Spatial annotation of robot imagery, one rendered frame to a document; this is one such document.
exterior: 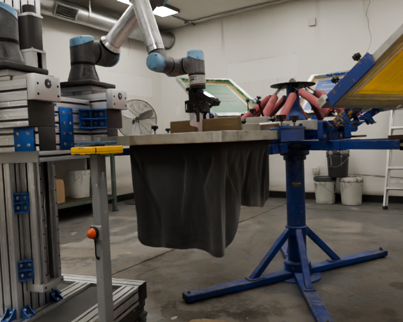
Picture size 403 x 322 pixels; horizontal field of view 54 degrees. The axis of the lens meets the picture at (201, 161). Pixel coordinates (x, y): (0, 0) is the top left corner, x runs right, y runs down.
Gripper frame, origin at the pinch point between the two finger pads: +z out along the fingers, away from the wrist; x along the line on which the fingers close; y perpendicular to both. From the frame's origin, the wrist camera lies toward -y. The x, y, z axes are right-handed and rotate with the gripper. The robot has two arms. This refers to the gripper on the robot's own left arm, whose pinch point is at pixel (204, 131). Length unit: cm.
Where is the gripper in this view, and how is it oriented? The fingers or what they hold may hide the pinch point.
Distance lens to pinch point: 175.7
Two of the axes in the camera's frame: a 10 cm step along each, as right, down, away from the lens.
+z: 0.6, 10.0, 0.4
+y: -8.3, 0.3, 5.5
